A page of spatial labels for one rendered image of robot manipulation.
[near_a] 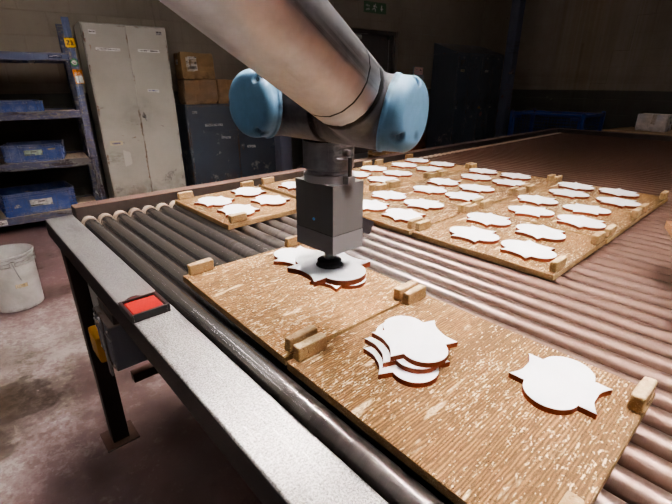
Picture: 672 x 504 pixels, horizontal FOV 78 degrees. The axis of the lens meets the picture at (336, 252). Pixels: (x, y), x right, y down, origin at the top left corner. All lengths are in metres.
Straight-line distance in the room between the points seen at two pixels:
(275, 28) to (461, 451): 0.48
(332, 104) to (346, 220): 0.27
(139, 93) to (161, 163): 0.76
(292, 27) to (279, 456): 0.47
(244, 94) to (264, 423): 0.42
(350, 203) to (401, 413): 0.30
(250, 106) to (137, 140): 4.72
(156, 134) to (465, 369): 4.83
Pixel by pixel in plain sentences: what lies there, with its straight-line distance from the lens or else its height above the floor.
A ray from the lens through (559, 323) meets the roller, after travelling 0.92.
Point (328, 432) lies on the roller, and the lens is 0.60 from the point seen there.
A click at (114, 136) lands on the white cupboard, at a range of 5.16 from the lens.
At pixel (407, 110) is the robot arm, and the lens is 0.42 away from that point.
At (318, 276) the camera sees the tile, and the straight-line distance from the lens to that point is 0.63.
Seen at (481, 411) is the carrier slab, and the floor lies 0.94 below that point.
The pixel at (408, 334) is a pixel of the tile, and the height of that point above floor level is 0.97.
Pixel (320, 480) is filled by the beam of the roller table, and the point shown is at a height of 0.91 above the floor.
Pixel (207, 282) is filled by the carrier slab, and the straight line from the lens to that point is 0.96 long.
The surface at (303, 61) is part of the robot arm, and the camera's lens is 0.33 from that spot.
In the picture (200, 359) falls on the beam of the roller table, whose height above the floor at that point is 0.91.
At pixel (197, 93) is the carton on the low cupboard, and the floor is 1.24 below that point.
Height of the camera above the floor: 1.34
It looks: 22 degrees down
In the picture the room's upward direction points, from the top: straight up
